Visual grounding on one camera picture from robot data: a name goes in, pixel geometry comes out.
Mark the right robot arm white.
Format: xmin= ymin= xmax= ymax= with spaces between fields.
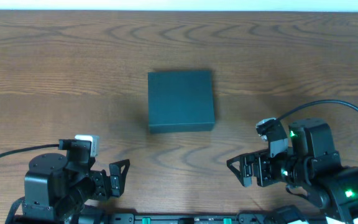
xmin=226 ymin=118 xmax=358 ymax=223

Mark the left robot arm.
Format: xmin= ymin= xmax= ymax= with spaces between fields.
xmin=6 ymin=152 xmax=130 ymax=223

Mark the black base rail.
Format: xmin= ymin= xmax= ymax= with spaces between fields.
xmin=101 ymin=213 xmax=268 ymax=224

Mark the black gift box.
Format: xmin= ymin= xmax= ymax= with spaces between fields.
xmin=148 ymin=70 xmax=216 ymax=134

